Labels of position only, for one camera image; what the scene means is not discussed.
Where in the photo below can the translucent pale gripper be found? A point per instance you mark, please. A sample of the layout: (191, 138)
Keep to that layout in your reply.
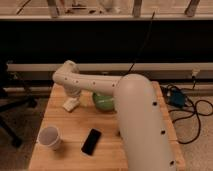
(74, 95)

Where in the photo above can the white sponge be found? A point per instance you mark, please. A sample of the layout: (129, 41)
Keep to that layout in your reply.
(71, 104)

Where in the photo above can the black smartphone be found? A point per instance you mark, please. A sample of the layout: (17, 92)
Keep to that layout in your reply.
(91, 142)

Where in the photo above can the blue power box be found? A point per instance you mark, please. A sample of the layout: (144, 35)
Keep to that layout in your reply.
(177, 99)

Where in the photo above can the white paper cup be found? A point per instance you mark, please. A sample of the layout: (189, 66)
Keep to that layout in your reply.
(49, 137)

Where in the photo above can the green ceramic bowl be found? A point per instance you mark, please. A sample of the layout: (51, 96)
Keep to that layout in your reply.
(103, 102)

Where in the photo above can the thin black rod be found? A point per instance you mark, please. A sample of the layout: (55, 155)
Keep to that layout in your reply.
(142, 46)

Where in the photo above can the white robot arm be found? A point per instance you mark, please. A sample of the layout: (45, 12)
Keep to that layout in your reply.
(140, 120)

